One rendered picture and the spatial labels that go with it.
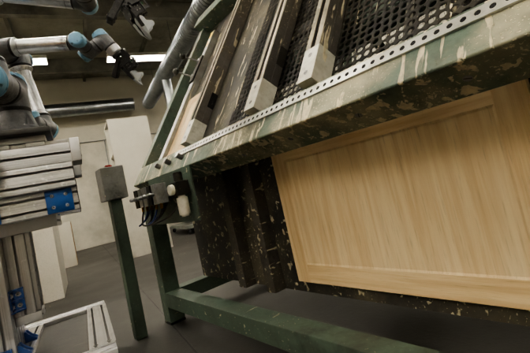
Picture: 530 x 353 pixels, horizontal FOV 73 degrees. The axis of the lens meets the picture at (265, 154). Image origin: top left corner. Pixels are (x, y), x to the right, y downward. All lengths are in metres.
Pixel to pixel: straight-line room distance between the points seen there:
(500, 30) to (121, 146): 5.32
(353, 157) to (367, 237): 0.26
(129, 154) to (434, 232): 5.01
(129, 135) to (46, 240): 2.24
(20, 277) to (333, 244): 1.23
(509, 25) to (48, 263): 3.93
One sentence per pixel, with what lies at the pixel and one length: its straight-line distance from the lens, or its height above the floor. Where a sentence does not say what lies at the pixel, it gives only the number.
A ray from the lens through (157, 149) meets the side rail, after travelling 2.27.
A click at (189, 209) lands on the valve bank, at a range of 1.56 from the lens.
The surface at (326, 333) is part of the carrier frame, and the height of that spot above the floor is 0.18.
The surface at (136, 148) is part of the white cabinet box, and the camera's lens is 5.72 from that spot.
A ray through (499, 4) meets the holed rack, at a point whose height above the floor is 0.88.
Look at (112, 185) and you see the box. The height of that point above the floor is 0.83.
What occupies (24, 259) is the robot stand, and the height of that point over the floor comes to 0.58.
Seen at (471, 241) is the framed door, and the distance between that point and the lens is 1.07.
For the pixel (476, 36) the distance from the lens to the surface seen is 0.76.
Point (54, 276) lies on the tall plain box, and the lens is 4.11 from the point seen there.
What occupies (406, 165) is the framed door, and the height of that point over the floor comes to 0.63.
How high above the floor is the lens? 0.67
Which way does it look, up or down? 4 degrees up
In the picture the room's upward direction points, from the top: 13 degrees counter-clockwise
